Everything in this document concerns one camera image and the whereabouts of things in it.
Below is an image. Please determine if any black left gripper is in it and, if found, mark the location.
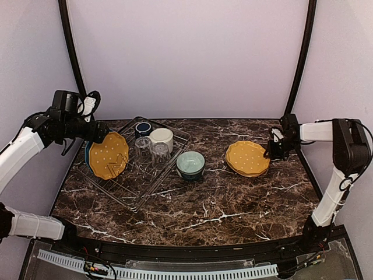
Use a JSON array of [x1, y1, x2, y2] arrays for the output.
[[62, 114, 109, 143]]

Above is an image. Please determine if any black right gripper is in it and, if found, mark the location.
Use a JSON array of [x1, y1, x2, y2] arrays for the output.
[[264, 136, 301, 159]]

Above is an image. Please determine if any blue polka dot plate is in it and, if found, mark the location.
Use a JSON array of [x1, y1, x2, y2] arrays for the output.
[[85, 141, 93, 173]]

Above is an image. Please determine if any yellow polka dot plate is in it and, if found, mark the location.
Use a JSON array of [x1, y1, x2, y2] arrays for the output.
[[87, 131, 129, 180]]

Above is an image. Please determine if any dark blue ceramic mug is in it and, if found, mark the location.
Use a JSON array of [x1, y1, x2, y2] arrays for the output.
[[135, 121, 153, 139]]

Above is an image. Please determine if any white ribbed ceramic mug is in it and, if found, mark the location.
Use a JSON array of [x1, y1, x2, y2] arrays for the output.
[[149, 128, 174, 153]]

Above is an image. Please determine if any clear plastic tumbler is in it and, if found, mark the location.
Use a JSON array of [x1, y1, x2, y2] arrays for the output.
[[150, 142, 171, 169]]

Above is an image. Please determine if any green ribbed ceramic bowl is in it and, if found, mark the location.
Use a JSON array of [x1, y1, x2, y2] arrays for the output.
[[176, 151, 206, 181]]

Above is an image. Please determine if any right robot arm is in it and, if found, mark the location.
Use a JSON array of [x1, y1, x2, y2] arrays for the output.
[[264, 114, 372, 253]]

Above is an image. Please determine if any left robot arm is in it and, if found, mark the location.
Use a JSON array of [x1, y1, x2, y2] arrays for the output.
[[1, 114, 270, 254]]

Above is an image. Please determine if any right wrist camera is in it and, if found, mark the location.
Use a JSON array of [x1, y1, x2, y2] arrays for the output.
[[270, 127, 284, 143]]

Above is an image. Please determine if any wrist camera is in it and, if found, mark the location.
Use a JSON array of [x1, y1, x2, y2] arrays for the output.
[[270, 127, 284, 143], [51, 90, 101, 122]]

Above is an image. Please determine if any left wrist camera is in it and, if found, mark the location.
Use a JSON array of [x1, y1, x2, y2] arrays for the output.
[[51, 90, 101, 122]]

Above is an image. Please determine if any wire dish rack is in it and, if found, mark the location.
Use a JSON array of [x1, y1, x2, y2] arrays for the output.
[[75, 117, 191, 212]]

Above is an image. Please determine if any black aluminium front rail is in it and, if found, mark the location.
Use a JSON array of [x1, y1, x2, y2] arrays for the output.
[[31, 224, 347, 266]]

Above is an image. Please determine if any white slotted cable duct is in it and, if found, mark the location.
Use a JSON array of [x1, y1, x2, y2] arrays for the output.
[[37, 249, 279, 280]]

